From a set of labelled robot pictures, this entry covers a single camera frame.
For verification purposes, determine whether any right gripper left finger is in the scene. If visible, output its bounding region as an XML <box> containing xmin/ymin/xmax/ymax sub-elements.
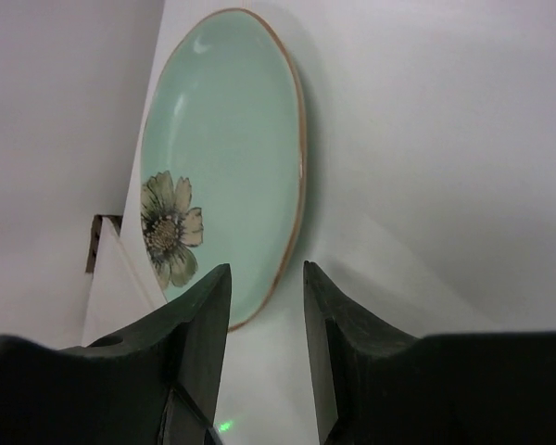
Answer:
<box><xmin>0</xmin><ymin>264</ymin><xmax>232</xmax><ymax>444</ymax></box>

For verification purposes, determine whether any mint green flower plate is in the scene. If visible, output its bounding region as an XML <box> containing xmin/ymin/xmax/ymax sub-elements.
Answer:
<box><xmin>140</xmin><ymin>8</ymin><xmax>307</xmax><ymax>330</ymax></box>

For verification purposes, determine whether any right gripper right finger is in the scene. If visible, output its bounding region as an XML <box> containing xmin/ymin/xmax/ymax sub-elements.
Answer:
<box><xmin>303</xmin><ymin>262</ymin><xmax>556</xmax><ymax>444</ymax></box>

